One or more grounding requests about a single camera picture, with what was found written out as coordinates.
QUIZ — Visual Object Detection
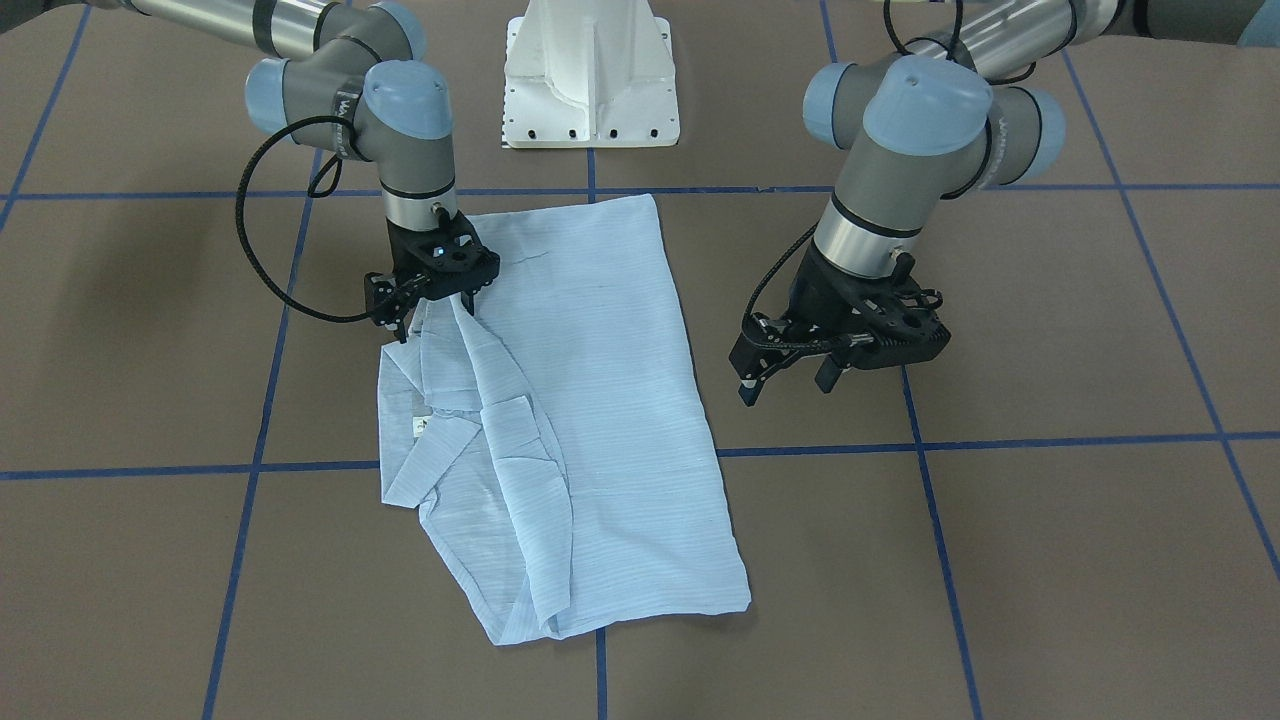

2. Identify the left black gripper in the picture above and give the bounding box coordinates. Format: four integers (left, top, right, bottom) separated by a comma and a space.
737, 246, 951, 407

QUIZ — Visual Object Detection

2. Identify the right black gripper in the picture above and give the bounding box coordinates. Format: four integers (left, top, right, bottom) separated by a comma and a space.
388, 215, 500, 345

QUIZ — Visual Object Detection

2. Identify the light blue button shirt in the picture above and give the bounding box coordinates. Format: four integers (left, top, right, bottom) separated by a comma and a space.
378, 195, 751, 646

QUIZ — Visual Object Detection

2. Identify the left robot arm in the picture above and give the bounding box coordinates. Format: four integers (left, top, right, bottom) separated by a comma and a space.
730, 1, 1277, 406

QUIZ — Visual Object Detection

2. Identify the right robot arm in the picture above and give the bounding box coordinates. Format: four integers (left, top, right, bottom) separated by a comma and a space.
101, 1, 500, 345

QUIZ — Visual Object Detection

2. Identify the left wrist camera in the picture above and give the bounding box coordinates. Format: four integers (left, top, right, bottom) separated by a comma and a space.
728, 313, 815, 380

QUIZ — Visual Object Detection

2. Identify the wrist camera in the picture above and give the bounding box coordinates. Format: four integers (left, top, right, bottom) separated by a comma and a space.
364, 272, 426, 331
728, 313, 815, 380

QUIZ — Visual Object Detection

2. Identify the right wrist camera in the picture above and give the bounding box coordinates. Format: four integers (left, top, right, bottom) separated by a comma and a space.
364, 272, 426, 331

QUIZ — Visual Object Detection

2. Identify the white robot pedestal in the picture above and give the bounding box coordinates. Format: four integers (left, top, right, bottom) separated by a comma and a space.
500, 1, 681, 150

